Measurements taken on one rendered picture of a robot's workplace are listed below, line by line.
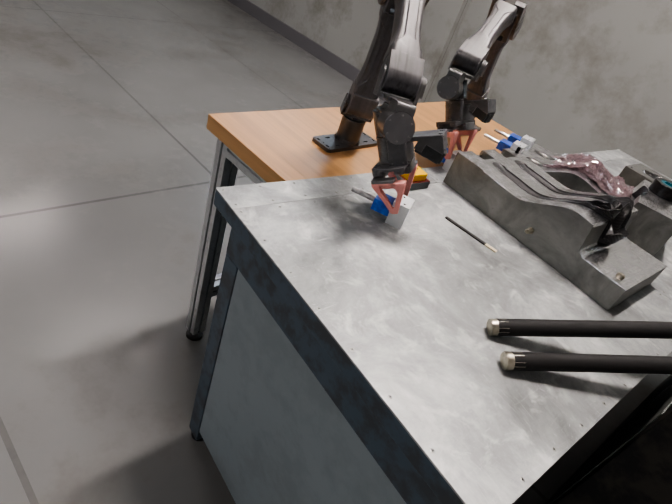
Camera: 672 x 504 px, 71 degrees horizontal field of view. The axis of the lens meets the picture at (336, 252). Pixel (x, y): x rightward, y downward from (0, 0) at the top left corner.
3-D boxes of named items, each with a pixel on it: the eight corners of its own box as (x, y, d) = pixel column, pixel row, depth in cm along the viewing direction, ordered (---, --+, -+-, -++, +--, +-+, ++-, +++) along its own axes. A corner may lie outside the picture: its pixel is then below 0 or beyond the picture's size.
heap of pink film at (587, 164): (540, 167, 141) (555, 144, 136) (553, 155, 154) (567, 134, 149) (624, 212, 132) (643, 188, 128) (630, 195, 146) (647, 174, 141)
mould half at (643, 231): (493, 167, 145) (511, 135, 139) (516, 151, 165) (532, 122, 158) (653, 256, 129) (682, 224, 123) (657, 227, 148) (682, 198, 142)
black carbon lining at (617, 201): (484, 169, 122) (503, 136, 116) (517, 166, 132) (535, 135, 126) (601, 253, 103) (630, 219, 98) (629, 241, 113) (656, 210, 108)
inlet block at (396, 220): (344, 203, 100) (352, 182, 97) (351, 194, 104) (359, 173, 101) (399, 230, 99) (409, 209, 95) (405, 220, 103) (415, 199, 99)
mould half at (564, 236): (442, 181, 125) (466, 135, 117) (496, 174, 141) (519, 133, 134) (607, 310, 99) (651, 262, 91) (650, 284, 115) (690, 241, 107)
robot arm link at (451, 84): (459, 106, 118) (483, 58, 112) (429, 91, 120) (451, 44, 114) (467, 106, 128) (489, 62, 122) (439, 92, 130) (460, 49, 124)
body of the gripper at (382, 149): (416, 160, 98) (412, 125, 95) (404, 177, 90) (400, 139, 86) (386, 162, 100) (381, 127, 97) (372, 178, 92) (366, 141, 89)
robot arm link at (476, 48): (482, 65, 118) (534, -6, 128) (450, 51, 120) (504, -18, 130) (470, 99, 129) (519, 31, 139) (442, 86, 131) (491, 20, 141)
